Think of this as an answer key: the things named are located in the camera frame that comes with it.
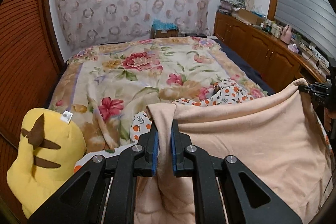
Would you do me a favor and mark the beige t-shirt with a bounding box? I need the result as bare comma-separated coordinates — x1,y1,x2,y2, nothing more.
130,79,334,223

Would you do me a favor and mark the cardboard box with blue items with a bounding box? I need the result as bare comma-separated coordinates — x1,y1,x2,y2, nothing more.
150,19,179,39

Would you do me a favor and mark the brown louvered wardrobe door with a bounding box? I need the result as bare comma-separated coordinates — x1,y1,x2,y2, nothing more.
1,0,65,223

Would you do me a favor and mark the orange print grey blanket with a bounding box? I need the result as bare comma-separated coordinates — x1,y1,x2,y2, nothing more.
73,78,336,175

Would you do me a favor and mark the yellow plush toy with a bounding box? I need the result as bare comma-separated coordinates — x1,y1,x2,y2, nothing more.
6,108,87,218

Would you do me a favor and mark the floral bed quilt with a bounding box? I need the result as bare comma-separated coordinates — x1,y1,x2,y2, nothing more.
49,37,268,152

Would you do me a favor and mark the pink kettle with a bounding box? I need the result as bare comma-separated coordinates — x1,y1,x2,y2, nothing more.
280,24,291,44

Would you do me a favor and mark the dark navy bed sheet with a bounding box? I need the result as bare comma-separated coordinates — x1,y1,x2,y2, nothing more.
214,39,275,95

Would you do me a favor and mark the open cardboard box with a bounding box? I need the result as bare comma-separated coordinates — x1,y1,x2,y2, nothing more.
232,9,265,26

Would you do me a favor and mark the stack of folded cloths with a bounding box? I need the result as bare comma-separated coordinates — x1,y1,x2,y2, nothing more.
218,0,245,14

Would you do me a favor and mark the long wooden cabinet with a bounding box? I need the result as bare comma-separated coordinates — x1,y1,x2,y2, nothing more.
214,12,326,92

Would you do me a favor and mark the grey window blind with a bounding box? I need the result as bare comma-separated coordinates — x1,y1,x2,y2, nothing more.
275,0,335,57

